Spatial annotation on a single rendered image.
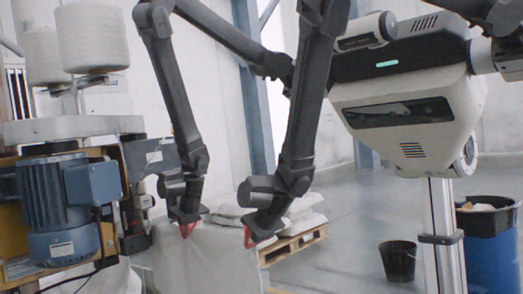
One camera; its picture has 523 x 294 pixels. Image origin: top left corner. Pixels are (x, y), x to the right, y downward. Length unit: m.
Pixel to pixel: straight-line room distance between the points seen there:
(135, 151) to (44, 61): 0.35
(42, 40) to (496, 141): 8.39
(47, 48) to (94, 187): 0.52
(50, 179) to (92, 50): 0.31
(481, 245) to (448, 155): 1.85
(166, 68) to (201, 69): 5.76
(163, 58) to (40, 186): 0.39
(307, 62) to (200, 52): 6.15
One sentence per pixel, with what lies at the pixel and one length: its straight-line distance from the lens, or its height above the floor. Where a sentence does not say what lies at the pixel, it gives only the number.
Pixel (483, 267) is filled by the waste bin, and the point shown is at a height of 0.29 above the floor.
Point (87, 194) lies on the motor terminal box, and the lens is 1.02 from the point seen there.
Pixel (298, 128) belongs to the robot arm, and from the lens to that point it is 0.86.
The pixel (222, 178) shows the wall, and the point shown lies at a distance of 6.95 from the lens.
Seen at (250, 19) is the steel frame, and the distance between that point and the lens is 7.28.
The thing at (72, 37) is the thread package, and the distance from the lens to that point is 1.17.
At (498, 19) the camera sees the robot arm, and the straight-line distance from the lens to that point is 0.98.
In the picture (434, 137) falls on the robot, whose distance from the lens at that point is 1.27.
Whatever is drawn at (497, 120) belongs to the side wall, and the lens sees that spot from 9.09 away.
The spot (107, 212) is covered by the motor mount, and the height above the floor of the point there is 1.18.
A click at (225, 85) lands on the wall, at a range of 7.13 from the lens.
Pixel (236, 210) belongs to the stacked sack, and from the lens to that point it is 4.09.
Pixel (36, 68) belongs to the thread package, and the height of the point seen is 1.57.
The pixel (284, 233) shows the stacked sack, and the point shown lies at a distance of 4.57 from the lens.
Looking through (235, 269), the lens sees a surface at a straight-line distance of 1.17.
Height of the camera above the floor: 1.35
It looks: 4 degrees down
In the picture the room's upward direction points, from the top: 7 degrees counter-clockwise
